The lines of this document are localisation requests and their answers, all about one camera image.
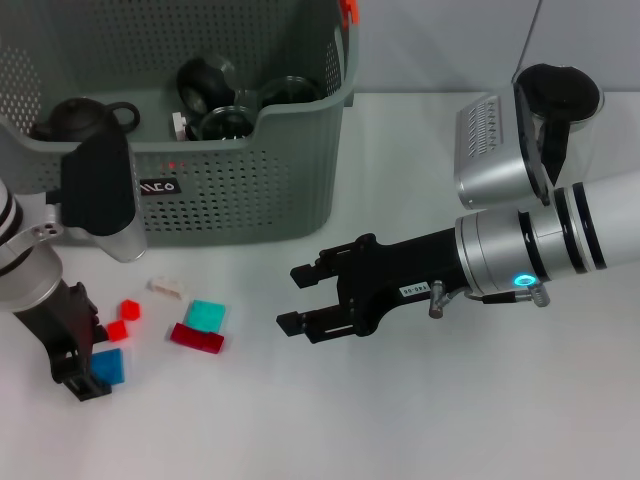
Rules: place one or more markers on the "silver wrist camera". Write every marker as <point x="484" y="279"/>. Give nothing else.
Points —
<point x="492" y="165"/>
<point x="95" y="195"/>

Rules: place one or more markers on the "blue building brick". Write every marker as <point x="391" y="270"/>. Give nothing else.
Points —
<point x="110" y="365"/>

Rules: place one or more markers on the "dark red brick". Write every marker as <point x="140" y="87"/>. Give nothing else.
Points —
<point x="196" y="339"/>

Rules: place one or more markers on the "small red brick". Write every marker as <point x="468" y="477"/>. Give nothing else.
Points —
<point x="131" y="310"/>
<point x="117" y="330"/>

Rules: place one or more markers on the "white building brick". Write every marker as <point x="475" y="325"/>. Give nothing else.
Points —
<point x="167" y="287"/>
<point x="179" y="125"/>

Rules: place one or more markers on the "large bright red brick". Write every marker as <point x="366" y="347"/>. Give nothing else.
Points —
<point x="172" y="164"/>

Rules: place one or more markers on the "grey-green perforated storage bin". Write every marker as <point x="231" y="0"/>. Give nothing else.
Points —
<point x="225" y="200"/>

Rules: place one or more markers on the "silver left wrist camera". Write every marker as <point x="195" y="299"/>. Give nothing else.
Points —
<point x="95" y="195"/>

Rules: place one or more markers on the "teal building brick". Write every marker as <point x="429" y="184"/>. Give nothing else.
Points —
<point x="206" y="315"/>

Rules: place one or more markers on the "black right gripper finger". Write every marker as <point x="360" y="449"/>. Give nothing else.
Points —
<point x="305" y="276"/>
<point x="292" y="324"/>

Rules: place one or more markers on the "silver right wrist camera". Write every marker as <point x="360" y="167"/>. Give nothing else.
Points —
<point x="492" y="165"/>

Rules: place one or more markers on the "dark clay teapot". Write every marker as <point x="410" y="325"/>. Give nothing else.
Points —
<point x="80" y="120"/>

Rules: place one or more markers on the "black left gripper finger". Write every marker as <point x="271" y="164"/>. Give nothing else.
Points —
<point x="100" y="332"/>
<point x="82" y="385"/>

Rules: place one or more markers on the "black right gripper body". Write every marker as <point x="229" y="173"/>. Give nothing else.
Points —
<point x="410" y="272"/>

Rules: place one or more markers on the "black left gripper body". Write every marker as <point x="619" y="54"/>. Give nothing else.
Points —
<point x="65" y="320"/>

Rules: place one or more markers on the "glass teacup with black base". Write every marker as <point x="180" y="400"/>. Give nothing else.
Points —
<point x="222" y="125"/>
<point x="202" y="82"/>
<point x="290" y="92"/>

